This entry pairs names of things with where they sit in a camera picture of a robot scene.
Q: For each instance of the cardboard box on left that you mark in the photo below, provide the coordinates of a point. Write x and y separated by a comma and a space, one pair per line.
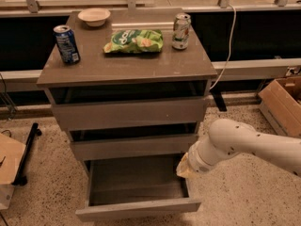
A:
11, 154

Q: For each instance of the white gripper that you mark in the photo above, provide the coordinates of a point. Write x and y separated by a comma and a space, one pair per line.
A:
197, 164

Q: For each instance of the green chip bag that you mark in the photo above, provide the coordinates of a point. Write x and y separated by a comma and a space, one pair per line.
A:
135, 41

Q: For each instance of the green white soda can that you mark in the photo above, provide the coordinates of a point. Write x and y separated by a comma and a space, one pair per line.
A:
181, 29

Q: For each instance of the cardboard box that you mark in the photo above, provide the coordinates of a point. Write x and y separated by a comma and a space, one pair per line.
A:
280, 105
11, 154

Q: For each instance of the grey drawer cabinet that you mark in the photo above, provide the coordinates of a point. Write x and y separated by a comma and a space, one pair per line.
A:
97, 68

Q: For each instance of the cardboard box on right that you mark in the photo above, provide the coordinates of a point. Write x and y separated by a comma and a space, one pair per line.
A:
280, 105

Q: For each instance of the grey drawer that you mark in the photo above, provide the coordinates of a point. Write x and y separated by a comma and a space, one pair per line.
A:
136, 187
133, 141
130, 105

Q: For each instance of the black floor stand bar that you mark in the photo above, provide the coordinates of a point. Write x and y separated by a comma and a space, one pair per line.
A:
20, 178

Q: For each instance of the blue soda can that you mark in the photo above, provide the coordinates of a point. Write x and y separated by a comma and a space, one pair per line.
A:
66, 44

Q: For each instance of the grey middle drawer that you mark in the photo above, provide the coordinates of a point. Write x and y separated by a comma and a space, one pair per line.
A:
133, 141

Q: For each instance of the metal window rail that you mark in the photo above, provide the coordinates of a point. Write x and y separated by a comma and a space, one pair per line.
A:
150, 8

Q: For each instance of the grey top drawer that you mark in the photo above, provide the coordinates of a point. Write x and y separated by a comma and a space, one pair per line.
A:
130, 105

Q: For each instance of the black bracket behind cabinet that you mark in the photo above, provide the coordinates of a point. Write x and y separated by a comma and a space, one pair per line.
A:
218, 99

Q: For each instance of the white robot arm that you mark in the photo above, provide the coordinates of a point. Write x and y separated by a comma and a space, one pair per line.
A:
227, 138

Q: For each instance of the white paper bowl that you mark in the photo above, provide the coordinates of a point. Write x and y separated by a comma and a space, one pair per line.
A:
94, 17

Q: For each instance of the grey bottom drawer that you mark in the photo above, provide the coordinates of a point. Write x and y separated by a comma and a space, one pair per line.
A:
136, 187

